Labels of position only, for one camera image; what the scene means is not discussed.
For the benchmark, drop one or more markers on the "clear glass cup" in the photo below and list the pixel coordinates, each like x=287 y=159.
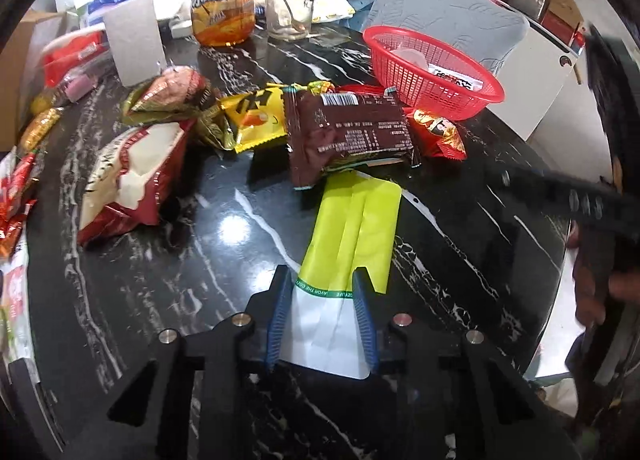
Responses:
x=280 y=9

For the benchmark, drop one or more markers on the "grey chair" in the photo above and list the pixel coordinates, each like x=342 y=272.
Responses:
x=440 y=4

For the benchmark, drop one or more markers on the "yellow snack packet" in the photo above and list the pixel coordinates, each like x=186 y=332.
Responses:
x=250 y=114

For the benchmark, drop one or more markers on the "pink packet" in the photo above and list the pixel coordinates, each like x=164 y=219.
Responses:
x=77 y=87

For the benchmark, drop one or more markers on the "white cabinet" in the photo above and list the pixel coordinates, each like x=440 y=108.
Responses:
x=545 y=84

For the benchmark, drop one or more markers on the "yellow white booklet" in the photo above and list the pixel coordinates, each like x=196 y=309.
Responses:
x=332 y=4

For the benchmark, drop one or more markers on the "brown snack packet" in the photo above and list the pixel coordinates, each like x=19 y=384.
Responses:
x=345 y=134

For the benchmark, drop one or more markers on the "yellow-green and white packet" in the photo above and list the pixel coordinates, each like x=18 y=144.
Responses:
x=350 y=220

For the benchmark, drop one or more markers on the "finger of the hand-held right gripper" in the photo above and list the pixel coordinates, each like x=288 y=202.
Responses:
x=575 y=195

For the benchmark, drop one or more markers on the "golden candy packet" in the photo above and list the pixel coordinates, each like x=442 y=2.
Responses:
x=40 y=127

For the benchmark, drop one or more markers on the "red gold figure packet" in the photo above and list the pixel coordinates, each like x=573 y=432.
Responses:
x=440 y=132

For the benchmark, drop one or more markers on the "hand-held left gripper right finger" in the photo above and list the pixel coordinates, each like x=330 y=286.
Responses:
x=365 y=325

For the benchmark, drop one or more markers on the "small red orange sachet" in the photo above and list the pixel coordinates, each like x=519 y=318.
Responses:
x=12 y=235
x=17 y=179

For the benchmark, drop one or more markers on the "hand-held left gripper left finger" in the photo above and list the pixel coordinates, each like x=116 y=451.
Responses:
x=279 y=315

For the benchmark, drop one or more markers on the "red plastic basket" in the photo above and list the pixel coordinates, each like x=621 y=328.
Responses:
x=400 y=74

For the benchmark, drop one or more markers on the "gold-edged red snack bag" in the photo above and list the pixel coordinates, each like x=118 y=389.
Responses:
x=170 y=89

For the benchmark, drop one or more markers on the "red plastic bag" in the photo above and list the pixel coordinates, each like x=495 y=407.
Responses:
x=75 y=52

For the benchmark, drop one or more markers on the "white paper towel roll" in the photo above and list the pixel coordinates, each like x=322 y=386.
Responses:
x=132 y=39

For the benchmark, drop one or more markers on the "white printed packet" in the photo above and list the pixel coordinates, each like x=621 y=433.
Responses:
x=455 y=78

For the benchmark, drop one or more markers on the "yellow wrapped lollipop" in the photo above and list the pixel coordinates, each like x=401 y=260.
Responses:
x=320 y=87

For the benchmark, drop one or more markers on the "cardboard box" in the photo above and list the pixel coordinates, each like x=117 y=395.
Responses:
x=30 y=39

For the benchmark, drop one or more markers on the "white green packet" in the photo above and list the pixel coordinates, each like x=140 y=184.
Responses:
x=12 y=310

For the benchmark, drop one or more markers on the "large red white snack bag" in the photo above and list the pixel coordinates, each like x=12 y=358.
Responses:
x=125 y=174

